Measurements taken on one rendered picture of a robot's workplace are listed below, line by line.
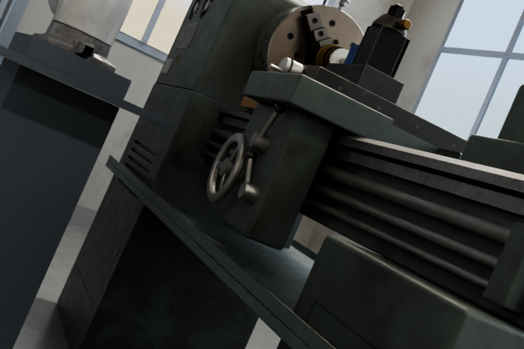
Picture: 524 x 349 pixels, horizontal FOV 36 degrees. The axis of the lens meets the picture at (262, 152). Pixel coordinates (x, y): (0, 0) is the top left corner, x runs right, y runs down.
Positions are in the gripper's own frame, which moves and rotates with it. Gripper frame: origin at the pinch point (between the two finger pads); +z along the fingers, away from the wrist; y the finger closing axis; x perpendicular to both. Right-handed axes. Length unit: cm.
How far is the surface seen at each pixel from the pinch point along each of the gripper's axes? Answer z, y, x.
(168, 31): 5, -112, 226
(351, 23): 8.6, 5.1, 1.0
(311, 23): 15.5, -3.8, -8.1
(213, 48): 32.1, -27.9, 2.7
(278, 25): 19.7, -11.9, -7.5
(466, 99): -36, 59, 234
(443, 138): 35, 39, -49
